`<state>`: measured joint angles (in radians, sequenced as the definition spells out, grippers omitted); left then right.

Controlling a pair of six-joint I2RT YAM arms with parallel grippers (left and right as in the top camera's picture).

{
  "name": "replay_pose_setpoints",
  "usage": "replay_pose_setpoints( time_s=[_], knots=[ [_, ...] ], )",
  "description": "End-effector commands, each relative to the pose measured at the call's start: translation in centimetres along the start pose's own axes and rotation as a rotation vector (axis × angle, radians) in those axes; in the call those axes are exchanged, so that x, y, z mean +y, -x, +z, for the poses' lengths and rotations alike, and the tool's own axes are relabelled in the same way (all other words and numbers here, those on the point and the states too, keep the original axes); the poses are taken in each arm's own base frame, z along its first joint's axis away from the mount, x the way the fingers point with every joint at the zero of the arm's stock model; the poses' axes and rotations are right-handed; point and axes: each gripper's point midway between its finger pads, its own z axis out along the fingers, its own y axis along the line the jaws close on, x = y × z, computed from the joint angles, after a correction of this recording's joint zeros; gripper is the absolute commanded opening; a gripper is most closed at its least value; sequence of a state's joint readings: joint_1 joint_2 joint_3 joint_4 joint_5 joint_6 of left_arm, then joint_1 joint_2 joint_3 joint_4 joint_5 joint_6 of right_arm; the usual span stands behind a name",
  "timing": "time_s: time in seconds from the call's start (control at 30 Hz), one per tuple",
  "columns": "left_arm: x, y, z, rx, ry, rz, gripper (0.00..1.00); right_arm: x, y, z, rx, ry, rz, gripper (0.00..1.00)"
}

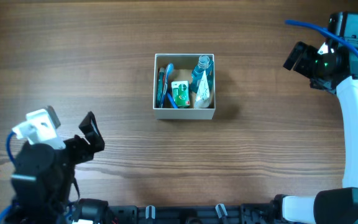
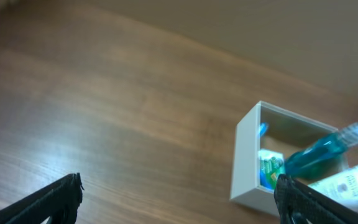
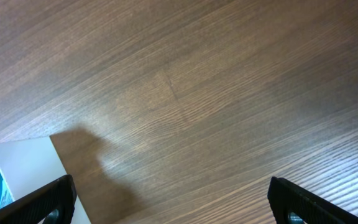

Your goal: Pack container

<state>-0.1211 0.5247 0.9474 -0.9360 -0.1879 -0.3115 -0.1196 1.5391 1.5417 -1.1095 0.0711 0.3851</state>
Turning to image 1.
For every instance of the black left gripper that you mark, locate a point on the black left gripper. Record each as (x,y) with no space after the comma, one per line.
(86,149)

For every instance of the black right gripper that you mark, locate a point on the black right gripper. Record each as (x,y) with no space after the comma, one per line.
(307,52)

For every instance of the green white soap box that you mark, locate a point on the green white soap box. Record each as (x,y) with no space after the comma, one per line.
(180,93)

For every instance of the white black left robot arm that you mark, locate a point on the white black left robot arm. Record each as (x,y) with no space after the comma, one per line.
(45,172)

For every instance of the blue disposable razor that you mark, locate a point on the blue disposable razor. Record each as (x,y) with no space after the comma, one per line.
(171,100)

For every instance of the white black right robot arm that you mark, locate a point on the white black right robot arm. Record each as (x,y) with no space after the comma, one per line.
(337,205)

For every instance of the white lotion tube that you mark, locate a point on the white lotion tube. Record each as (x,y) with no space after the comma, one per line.
(202,99)

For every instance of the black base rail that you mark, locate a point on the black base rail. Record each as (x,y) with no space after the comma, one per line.
(197,214)

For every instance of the blue mouthwash bottle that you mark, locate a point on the blue mouthwash bottle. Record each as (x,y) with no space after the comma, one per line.
(205,64)

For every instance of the white open cardboard box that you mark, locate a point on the white open cardboard box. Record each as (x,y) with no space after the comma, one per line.
(183,67)

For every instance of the blue white toothbrush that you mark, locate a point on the blue white toothbrush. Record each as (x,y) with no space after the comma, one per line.
(168,70)

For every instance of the teal toothpaste tube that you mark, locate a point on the teal toothpaste tube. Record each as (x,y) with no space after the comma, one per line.
(160,77)

